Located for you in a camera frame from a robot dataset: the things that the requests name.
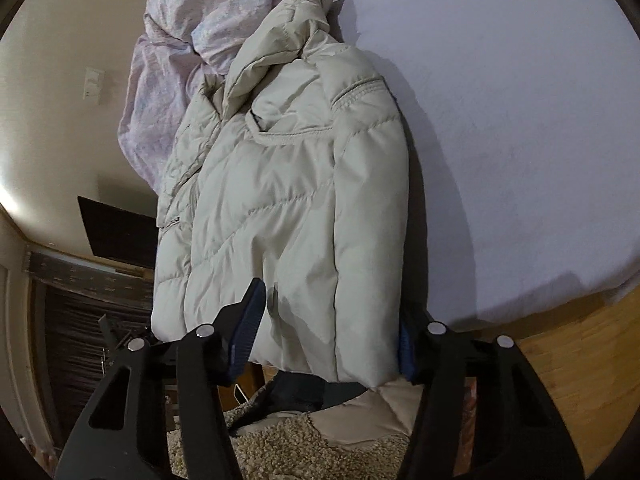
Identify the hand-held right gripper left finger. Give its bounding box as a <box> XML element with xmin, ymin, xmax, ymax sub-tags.
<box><xmin>54</xmin><ymin>277</ymin><xmax>268</xmax><ymax>480</ymax></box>

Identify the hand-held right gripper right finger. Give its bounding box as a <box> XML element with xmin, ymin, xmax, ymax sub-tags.
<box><xmin>397</xmin><ymin>307</ymin><xmax>586</xmax><ymax>480</ymax></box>

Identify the beige puffer jacket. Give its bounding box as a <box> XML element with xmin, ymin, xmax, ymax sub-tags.
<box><xmin>150</xmin><ymin>0</ymin><xmax>428</xmax><ymax>448</ymax></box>

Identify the dark cloth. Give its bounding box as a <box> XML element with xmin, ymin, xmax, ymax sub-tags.
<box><xmin>265</xmin><ymin>372</ymin><xmax>361</xmax><ymax>418</ymax></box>

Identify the beige shaggy rug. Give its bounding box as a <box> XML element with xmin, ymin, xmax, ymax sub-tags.
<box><xmin>165</xmin><ymin>390</ymin><xmax>416</xmax><ymax>480</ymax></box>

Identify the black flat panel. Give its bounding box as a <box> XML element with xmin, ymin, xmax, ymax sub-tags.
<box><xmin>77</xmin><ymin>196</ymin><xmax>160</xmax><ymax>271</ymax></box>

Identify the dark slatted cabinet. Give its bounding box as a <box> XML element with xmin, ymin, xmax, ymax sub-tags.
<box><xmin>27</xmin><ymin>250</ymin><xmax>156</xmax><ymax>441</ymax></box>

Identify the bed with white sheet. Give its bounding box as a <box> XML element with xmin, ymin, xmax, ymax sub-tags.
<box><xmin>335</xmin><ymin>0</ymin><xmax>640</xmax><ymax>331</ymax></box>

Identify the floral pink duvet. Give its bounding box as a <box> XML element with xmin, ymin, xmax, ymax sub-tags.
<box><xmin>117</xmin><ymin>0</ymin><xmax>346</xmax><ymax>196</ymax></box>

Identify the white light switch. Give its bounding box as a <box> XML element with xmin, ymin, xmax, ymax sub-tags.
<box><xmin>82</xmin><ymin>66</ymin><xmax>105</xmax><ymax>102</ymax></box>

